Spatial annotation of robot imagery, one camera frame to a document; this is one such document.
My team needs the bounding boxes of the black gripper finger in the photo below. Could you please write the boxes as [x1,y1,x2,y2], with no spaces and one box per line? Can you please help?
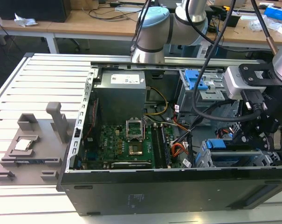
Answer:
[256,131,274,153]
[231,125,252,150]

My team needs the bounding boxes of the red orange disk power wire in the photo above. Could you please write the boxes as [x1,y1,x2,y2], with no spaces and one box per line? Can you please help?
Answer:
[215,127,227,140]

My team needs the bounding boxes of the hard disk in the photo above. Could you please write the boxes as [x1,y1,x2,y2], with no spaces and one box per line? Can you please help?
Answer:
[206,139,262,164]

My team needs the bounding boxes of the metal disk bay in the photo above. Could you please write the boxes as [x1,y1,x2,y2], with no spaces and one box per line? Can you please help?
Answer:
[194,121,282,168]

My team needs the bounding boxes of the RAM slot black clips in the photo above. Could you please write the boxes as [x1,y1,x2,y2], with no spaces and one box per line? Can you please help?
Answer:
[154,125,166,169]
[161,125,173,168]

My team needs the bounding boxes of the RAM slot white clips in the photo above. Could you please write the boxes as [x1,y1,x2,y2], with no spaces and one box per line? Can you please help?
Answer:
[158,125,169,168]

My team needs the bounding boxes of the grey optical drive cage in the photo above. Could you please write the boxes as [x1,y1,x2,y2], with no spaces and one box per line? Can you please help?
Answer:
[178,69,241,126]

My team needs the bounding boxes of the cluttered wooden desk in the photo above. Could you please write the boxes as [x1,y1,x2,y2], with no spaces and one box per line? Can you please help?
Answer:
[201,0,282,51]

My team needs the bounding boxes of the blue drive latch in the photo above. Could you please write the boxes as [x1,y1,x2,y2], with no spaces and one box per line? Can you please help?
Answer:
[184,69,210,91]

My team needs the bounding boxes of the clear plastic bag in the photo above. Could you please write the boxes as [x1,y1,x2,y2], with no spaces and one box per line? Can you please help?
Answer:
[250,17,272,31]

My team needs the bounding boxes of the blue cardboard box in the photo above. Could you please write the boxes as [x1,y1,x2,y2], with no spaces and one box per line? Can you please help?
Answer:
[264,6,282,19]

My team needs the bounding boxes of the small black box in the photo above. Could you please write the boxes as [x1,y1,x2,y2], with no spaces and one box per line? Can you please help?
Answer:
[221,13,241,27]

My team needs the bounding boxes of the black PC case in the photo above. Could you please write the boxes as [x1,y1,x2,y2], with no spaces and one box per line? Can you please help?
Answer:
[55,61,282,217]

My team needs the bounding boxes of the CPU socket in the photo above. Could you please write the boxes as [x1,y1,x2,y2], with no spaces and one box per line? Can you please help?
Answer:
[128,144,145,156]

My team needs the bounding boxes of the metal socket cover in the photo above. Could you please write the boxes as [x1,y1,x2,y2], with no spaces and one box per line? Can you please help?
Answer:
[126,118,144,142]

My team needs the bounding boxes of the black graphics card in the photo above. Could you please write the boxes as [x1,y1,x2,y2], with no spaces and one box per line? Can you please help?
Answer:
[110,161,153,169]

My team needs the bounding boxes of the grey power supply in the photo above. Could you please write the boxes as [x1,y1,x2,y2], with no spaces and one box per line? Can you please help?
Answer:
[94,70,148,126]

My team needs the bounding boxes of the green Dell motherboard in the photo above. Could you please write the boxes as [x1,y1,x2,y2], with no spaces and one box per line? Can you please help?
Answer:
[83,123,176,170]

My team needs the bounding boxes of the long wooden desk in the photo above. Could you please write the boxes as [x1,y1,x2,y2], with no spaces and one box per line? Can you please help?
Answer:
[0,0,141,54]

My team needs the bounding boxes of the grey parts rack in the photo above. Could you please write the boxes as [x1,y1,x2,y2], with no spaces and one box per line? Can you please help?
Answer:
[0,101,71,186]

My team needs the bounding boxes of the dark RAM stick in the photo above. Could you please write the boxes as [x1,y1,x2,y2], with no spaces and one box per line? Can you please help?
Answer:
[14,159,59,164]

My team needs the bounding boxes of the silver CPU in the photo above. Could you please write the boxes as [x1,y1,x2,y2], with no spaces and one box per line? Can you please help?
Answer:
[14,139,34,151]

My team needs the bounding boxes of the crumpled white paper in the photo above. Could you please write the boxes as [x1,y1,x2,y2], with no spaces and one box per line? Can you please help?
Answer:
[14,13,39,27]

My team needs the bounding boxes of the large black box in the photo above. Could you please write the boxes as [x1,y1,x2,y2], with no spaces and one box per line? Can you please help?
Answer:
[0,0,71,23]

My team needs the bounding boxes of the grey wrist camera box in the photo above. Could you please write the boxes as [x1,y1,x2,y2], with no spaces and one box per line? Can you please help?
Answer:
[223,66,267,100]

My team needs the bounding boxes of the black cable bundle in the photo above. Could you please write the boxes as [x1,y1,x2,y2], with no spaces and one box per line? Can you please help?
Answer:
[171,130,194,168]

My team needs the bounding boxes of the orange wire bundle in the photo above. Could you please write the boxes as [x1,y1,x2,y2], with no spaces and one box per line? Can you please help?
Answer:
[173,114,192,131]

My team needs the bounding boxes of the black cable copper sleeve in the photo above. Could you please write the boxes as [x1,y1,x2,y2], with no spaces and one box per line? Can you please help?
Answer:
[250,0,278,56]

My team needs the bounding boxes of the orange red wire loop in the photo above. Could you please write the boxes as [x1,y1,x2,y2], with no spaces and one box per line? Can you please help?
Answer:
[172,143,189,157]

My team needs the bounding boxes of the black camera cable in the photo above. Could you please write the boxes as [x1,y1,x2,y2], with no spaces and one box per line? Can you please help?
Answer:
[192,0,268,122]

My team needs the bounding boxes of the grey white wire bundle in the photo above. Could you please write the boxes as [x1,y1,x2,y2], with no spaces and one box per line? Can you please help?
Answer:
[144,115,190,131]

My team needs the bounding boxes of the yellow wire bundle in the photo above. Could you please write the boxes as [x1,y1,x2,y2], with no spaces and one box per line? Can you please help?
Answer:
[144,87,169,116]

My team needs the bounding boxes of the wire locking lever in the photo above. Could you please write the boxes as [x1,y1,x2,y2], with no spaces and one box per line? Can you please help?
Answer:
[142,116,147,142]

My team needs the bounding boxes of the black arm base cable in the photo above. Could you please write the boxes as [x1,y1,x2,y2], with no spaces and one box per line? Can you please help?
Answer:
[131,0,153,55]

